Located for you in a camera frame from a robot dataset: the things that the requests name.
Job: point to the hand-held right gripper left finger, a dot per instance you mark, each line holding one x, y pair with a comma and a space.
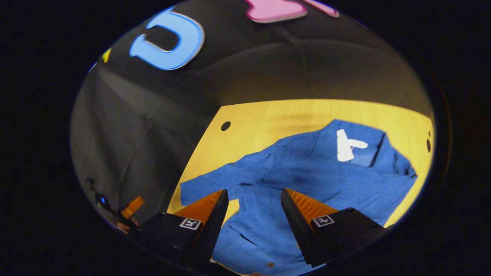
213, 230

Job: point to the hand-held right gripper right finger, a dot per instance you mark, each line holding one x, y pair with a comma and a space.
297, 230

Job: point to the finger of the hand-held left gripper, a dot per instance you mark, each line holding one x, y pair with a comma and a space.
133, 207

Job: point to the black backdrop cloth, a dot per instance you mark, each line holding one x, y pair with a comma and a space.
268, 65

